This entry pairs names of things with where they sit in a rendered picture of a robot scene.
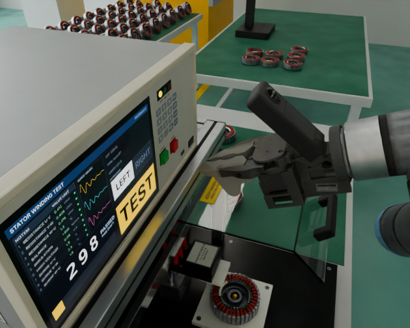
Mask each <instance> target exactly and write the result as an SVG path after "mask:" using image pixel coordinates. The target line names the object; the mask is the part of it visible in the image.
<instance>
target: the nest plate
mask: <svg viewBox="0 0 410 328"><path fill-rule="evenodd" d="M252 280H253V281H254V282H255V284H256V285H257V287H258V289H259V292H260V305H259V309H258V312H257V314H256V316H255V317H254V318H253V319H251V321H248V322H247V323H245V322H244V324H242V325H241V324H240V323H239V325H236V322H235V325H232V322H231V323H230V324H227V322H226V323H225V322H223V320H222V321H221V320H220V319H219V318H217V317H216V315H215V314H214V313H213V311H212V308H211V306H210V289H211V287H212V284H210V283H207V285H206V288H205V290H204V293H203V294H202V297H201V300H200V303H199V304H198V307H197V310H196V312H195V315H194V317H193V320H192V324H193V325H196V326H198V327H201V328H264V324H265V320H266V314H267V310H268V306H269V300H270V297H271V292H272V289H273V285H271V284H267V283H264V282H260V281H258V280H254V279H252ZM242 297H243V302H242V303H243V304H245V303H246V302H247V298H246V296H245V295H242ZM222 299H223V301H224V302H225V303H226V304H227V302H226V295H225V294H224V295H223V298H222Z"/></svg>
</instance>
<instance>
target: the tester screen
mask: <svg viewBox="0 0 410 328"><path fill-rule="evenodd" d="M149 140H150V142H151V149H152V140H151V133H150V122H149V116H148V104H146V105H145V106H144V107H143V108H142V109H141V110H140V111H138V112H137V113H136V114H135V115H134V116H132V117H131V118H130V119H129V120H128V121H127V122H126V123H125V124H124V125H123V126H122V127H120V128H119V129H118V130H117V131H116V132H115V133H114V134H112V136H110V138H108V139H107V140H106V141H105V142H104V143H103V144H101V145H100V146H99V147H98V148H97V149H96V150H95V151H93V153H91V155H89V156H88V157H87V158H86V159H85V160H84V161H82V162H81V163H80V164H79V165H78V166H77V167H76V168H75V169H74V170H73V171H72V172H70V173H69V174H68V175H67V176H66V177H65V178H63V179H62V180H61V181H60V182H59V183H58V184H57V185H56V186H55V187H54V188H53V189H51V190H50V191H49V192H48V193H47V194H45V195H44V196H43V197H42V198H41V199H40V200H39V201H38V202H37V203H36V204H35V205H33V206H32V207H31V208H30V209H29V210H28V211H26V212H25V213H24V214H23V215H22V216H21V217H20V218H19V219H18V220H17V221H16V222H14V223H13V224H12V225H11V226H10V227H9V228H7V229H6V230H5V231H4V233H5V235H6V237H7V238H8V240H9V242H10V244H11V246H12V248H13V250H14V252H15V254H16V256H17V258H18V260H19V262H20V264H21V266H22V268H23V270H24V272H25V274H26V276H27V278H28V279H29V282H30V283H31V286H32V287H33V289H34V291H35V293H36V295H37V297H38V299H39V301H40V303H41V305H42V307H43V309H44V310H45V312H46V314H47V316H48V318H49V320H50V322H51V324H52V326H53V328H57V326H58V325H59V324H60V322H61V321H62V319H63V318H64V317H65V315H66V314H67V313H68V311H69V310H70V309H71V307H72V306H73V304H74V303H75V302H76V301H77V299H78V298H79V296H80V295H81V294H82V292H83V291H84V289H85V288H86V287H87V285H88V284H89V282H90V281H91V280H92V278H93V277H94V276H95V274H96V273H97V272H98V270H99V269H100V268H101V266H102V265H103V263H104V262H105V261H106V260H107V258H108V256H109V255H110V254H111V253H112V251H113V249H114V248H115V247H116V246H117V244H118V242H119V241H120V240H121V239H122V237H123V236H124V234H125V233H126V232H127V231H128V229H129V227H130V226H131V225H132V224H133V222H134V220H136V218H137V217H138V215H139V214H140V213H141V211H142V210H143V208H144V207H145V206H146V204H147V203H148V201H149V200H150V199H151V198H152V196H153V195H154V193H155V192H156V191H157V187H156V189H155V191H154V192H153V193H152V194H151V196H150V197H149V199H148V200H147V201H146V203H145V204H144V206H143V207H142V208H141V209H140V211H139V213H138V214H137V215H136V216H135V218H134V219H133V221H132V222H131V223H130V225H129V226H128V227H127V229H126V230H125V231H124V233H123V234H122V235H121V231H120V226H119V223H118V217H117V214H116V208H117V206H118V205H119V204H120V203H121V202H122V201H123V199H124V198H125V197H126V195H127V194H128V193H129V192H130V191H131V190H132V188H133V187H134V186H135V184H136V183H137V182H138V181H139V180H140V179H141V177H142V176H143V175H144V173H145V172H146V171H147V170H148V169H149V168H150V166H151V165H152V164H153V163H154V157H153V151H152V158H151V159H150V160H149V161H148V163H147V164H146V165H145V166H144V167H143V168H142V169H141V171H140V172H139V173H138V174H137V176H136V177H135V178H134V179H133V180H132V181H131V182H130V184H129V185H128V186H127V187H126V188H125V190H123V192H122V193H121V194H120V195H119V197H118V198H117V199H116V200H114V196H113V190H112V187H111V182H112V181H113V180H114V179H115V178H116V176H117V175H118V174H119V173H120V172H121V171H122V170H123V169H124V167H125V166H126V165H127V164H128V163H129V162H130V161H131V160H132V159H133V158H134V157H135V156H136V155H137V154H138V153H139V152H140V150H141V149H142V148H143V147H144V146H145V145H146V144H147V142H148V141H149ZM96 231H97V232H98V236H99V239H100V243H101V244H100V246H99V247H98V248H97V249H96V251H95V252H94V254H93V255H92V256H91V257H90V258H89V260H88V261H87V263H86V264H85V265H84V266H83V267H82V269H81V270H80V271H79V273H78V274H77V275H76V276H75V278H74V279H73V281H72V282H71V283H70V284H68V281H67V279H66V276H65V274H64V270H65V269H66V268H67V267H68V265H69V264H70V262H71V261H72V260H73V259H74V258H75V257H76V256H77V254H78V253H79V252H80V250H81V249H82V248H83V247H84V246H85V245H86V243H87V242H88V241H89V239H90V238H91V237H92V236H93V235H94V234H95V232H96ZM114 231H115V233H116V241H115V242H114V243H113V245H112V246H111V248H110V249H109V250H108V251H107V253H106V254H105V256H104V257H103V258H102V260H101V261H100V263H99V264H98V265H97V266H96V268H95V269H94V271H93V272H92V273H91V274H90V276H89V277H88V279H87V280H86V281H85V283H84V284H83V285H82V287H81V288H80V289H79V291H78V292H77V293H76V294H75V296H74V298H73V299H72V300H71V301H70V303H69V304H68V306H67V307H66V308H65V309H64V311H63V312H62V314H61V315H60V316H59V318H58V319H57V321H56V320H55V318H54V316H53V314H52V312H53V311H54V310H55V308H56V307H57V305H58V304H59V303H60V302H61V300H62V299H63V298H64V296H65V295H66V294H67V293H68V291H69V290H70V288H71V287H72V286H73V285H74V283H75V282H76V280H77V279H78V278H79V277H80V276H81V274H82V273H83V272H84V270H85V269H86V268H87V266H88V265H89V264H90V263H91V262H92V260H93V259H94V257H95V256H96V255H97V254H98V252H99V251H100V249H101V248H102V247H103V246H104V244H105V243H106V242H107V240H108V239H109V238H110V237H111V235H112V234H113V232H114Z"/></svg>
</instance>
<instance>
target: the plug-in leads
mask: <svg viewBox="0 0 410 328"><path fill-rule="evenodd" d="M171 232H172V234H171V238H172V235H173V234H174V232H175V230H174V228H172V230H171ZM168 240H169V236H167V239H166V240H165V242H164V243H163V245H162V246H163V250H165V247H166V246H167V242H168ZM187 248H188V246H187V241H186V237H185V239H184V241H183V242H182V246H180V248H179V250H178V252H177V253H176V256H175V257H174V260H173V262H172V263H173V264H174V265H175V266H176V265H178V264H179V263H180V261H179V260H178V257H179V258H184V256H185V254H184V253H183V250H187Z"/></svg>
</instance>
